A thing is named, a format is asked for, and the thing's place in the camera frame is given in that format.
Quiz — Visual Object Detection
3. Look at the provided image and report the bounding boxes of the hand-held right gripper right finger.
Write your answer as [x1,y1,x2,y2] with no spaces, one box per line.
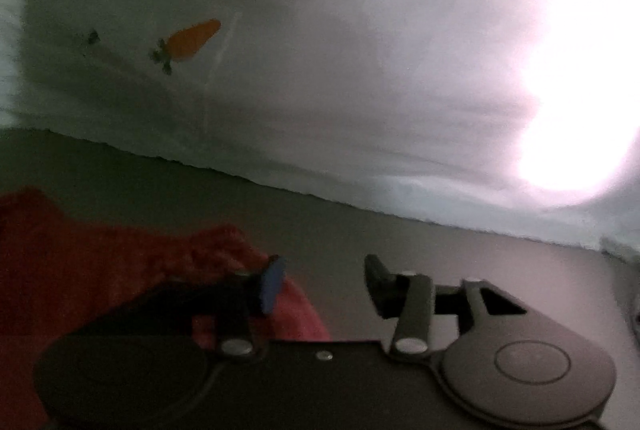
[363,254,531,358]

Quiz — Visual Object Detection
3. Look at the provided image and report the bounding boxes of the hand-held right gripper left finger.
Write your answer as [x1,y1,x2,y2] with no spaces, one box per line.
[116,254,288,359]

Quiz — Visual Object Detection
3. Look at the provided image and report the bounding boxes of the red cloth garment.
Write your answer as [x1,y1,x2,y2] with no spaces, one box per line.
[0,188,332,430]

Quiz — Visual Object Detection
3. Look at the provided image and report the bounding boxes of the white carrot print bed sheet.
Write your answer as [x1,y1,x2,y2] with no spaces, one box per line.
[0,0,640,261]

